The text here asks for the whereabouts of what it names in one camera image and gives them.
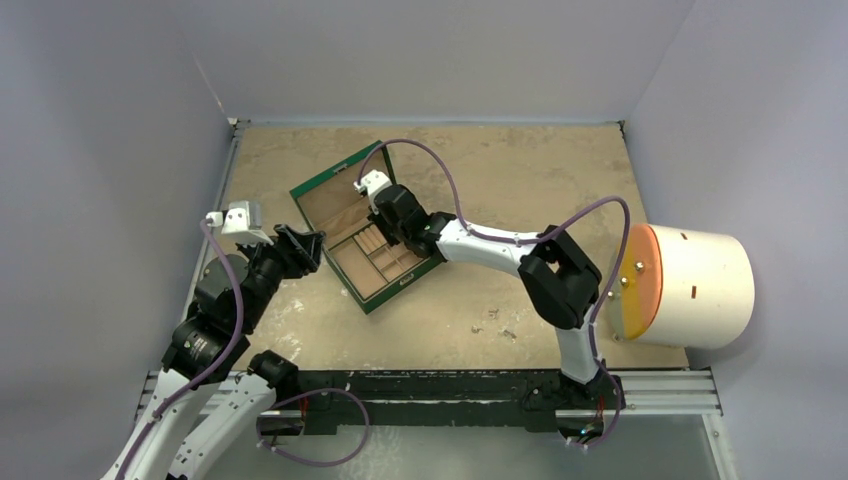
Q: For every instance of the green jewelry box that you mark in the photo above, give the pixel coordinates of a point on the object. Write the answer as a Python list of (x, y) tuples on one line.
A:
[(328, 202)]

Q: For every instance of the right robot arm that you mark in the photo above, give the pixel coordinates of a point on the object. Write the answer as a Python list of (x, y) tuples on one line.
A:
[(561, 281)]

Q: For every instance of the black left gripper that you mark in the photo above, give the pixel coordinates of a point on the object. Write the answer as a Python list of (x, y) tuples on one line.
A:
[(299, 260)]

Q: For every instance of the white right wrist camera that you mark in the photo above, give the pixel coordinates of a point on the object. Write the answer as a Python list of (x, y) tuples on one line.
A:
[(371, 184)]

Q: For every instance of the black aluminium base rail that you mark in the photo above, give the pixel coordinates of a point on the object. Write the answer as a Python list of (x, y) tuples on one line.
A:
[(536, 400)]

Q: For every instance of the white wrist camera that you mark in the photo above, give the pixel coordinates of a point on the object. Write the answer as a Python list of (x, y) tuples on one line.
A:
[(240, 222), (371, 184)]

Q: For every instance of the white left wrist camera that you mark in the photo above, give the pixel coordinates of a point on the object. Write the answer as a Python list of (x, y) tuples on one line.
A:
[(240, 222)]

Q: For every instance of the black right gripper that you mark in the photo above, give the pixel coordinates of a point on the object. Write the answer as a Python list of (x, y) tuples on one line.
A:
[(392, 216)]

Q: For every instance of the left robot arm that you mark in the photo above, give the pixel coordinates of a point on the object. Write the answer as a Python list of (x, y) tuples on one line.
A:
[(228, 303)]

